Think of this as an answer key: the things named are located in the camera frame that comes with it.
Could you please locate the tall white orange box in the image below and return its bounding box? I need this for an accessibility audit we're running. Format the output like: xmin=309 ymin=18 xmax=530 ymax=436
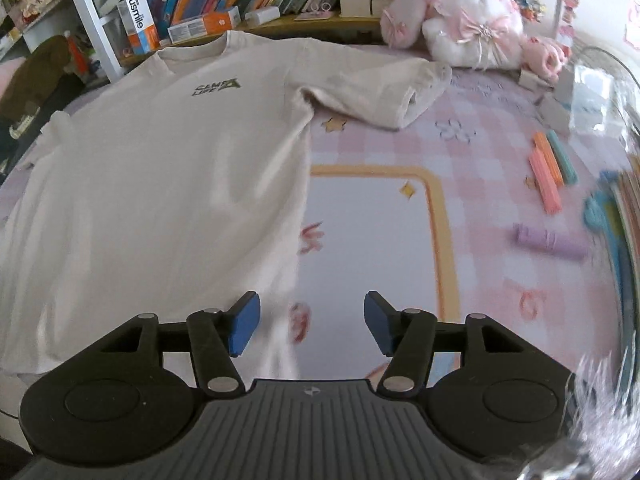
xmin=117 ymin=0 xmax=161 ymax=56

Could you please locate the white and pink plush toy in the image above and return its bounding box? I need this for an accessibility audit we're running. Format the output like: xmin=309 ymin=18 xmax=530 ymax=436
xmin=380 ymin=0 xmax=573 ymax=86

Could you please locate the salmon pink stick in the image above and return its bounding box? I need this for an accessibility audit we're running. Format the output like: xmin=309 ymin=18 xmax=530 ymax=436
xmin=528 ymin=147 xmax=562 ymax=215

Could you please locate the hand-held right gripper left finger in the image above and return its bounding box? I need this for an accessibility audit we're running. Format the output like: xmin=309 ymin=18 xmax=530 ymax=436
xmin=97 ymin=291 xmax=262 ymax=400

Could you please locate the pink checked bed sheet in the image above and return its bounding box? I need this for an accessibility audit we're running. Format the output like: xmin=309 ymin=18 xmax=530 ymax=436
xmin=0 ymin=40 xmax=640 ymax=411

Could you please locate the long white orange box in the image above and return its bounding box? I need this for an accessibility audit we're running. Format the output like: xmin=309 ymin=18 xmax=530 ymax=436
xmin=167 ymin=6 xmax=242 ymax=44

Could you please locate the teal stick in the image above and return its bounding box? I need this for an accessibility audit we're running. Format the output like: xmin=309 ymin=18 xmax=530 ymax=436
xmin=546 ymin=130 xmax=579 ymax=186

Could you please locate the white shelf frame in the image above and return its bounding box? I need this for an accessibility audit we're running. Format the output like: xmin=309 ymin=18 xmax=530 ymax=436
xmin=60 ymin=0 xmax=151 ymax=82

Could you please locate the cream printed t-shirt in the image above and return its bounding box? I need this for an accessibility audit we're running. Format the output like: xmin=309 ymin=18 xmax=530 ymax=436
xmin=0 ymin=30 xmax=453 ymax=378

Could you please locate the purple stick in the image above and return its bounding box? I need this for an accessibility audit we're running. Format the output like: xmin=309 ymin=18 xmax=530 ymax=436
xmin=513 ymin=223 xmax=589 ymax=261

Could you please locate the brown cloth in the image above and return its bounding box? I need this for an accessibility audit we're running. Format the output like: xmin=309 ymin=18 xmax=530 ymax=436
xmin=0 ymin=35 xmax=76 ymax=121

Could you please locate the orange stick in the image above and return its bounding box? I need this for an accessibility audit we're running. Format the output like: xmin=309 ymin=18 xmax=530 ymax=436
xmin=532 ymin=131 xmax=564 ymax=186

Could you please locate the red plastic toy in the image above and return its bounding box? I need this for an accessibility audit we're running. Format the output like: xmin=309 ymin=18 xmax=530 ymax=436
xmin=64 ymin=30 xmax=87 ymax=63

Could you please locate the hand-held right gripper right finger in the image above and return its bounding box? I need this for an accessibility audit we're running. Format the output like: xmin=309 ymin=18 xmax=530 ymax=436
xmin=364 ymin=290 xmax=531 ymax=396

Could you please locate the wooden bookshelf board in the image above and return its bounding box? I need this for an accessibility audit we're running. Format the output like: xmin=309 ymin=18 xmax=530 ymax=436
xmin=120 ymin=11 xmax=387 ymax=67

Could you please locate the small white box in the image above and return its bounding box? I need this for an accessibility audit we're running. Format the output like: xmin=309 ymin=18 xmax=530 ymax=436
xmin=517 ymin=67 xmax=556 ymax=92
xmin=245 ymin=6 xmax=281 ymax=26

